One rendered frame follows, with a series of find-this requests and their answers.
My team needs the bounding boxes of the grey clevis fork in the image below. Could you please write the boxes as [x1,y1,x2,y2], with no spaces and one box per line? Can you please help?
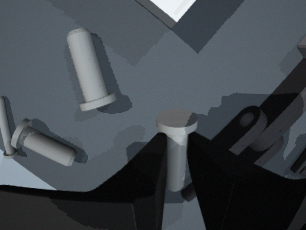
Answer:
[181,106,284,202]

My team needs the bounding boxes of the dark grey flat slab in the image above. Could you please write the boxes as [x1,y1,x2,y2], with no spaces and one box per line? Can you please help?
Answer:
[0,0,306,192]

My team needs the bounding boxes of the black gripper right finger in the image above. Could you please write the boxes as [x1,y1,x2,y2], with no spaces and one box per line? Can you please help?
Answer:
[187,131,306,230]

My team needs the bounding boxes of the dark grey l-shaped hex key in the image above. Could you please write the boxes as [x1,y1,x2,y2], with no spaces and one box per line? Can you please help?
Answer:
[290,148,306,177]

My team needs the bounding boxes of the grey headed pin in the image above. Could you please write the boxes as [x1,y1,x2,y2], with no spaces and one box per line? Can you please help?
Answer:
[0,96,19,159]
[11,118,77,166]
[66,28,117,111]

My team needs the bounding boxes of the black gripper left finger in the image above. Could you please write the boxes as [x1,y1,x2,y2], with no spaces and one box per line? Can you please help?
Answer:
[0,132,167,230]

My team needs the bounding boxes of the grey square block with holes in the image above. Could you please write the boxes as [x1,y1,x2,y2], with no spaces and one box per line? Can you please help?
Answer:
[298,36,306,58]

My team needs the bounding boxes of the white headed pin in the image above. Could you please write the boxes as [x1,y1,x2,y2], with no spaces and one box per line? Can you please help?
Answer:
[156,108,198,192]

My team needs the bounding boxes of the white compartment tray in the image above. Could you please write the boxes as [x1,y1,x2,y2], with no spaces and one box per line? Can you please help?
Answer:
[136,0,196,28]

